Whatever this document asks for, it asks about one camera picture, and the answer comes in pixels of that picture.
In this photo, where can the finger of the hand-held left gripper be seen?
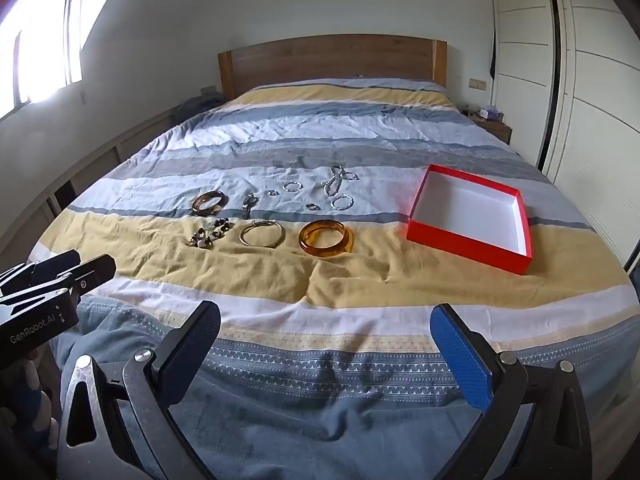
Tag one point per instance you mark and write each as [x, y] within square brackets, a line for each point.
[92, 272]
[47, 266]

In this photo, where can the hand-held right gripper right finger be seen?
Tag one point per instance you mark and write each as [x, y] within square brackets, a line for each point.
[462, 355]

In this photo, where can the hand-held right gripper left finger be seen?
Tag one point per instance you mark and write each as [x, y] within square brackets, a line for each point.
[192, 345]

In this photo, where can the thin gold bangle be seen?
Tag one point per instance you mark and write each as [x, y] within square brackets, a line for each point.
[243, 237]

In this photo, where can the brown bangle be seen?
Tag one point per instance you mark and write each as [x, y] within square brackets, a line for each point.
[199, 206]

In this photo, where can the red cardboard box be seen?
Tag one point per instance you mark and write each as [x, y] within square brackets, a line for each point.
[467, 210]

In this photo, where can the amber plastic bangle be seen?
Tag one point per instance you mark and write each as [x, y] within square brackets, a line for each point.
[306, 245]

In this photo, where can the small twisted silver hoop earring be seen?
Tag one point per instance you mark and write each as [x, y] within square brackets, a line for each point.
[285, 186]

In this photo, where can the large twisted silver hoop earring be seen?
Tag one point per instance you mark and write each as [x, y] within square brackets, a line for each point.
[333, 203]

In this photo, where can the blue-grey cloth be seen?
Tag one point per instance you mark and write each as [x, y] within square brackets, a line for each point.
[310, 440]

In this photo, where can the blue cloth pile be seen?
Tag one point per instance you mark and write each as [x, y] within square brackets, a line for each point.
[197, 106]

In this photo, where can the window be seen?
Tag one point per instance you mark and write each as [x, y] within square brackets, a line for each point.
[45, 50]

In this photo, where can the wooden nightstand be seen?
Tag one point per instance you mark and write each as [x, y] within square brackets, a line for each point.
[495, 132]

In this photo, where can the striped bedspread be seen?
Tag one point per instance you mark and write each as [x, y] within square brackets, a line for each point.
[320, 130]

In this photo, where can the white wardrobe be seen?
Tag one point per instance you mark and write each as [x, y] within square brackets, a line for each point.
[590, 110]

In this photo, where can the wooden headboard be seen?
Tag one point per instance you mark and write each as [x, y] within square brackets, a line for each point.
[330, 60]

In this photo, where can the wall light switch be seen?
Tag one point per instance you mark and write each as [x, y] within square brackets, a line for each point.
[477, 85]

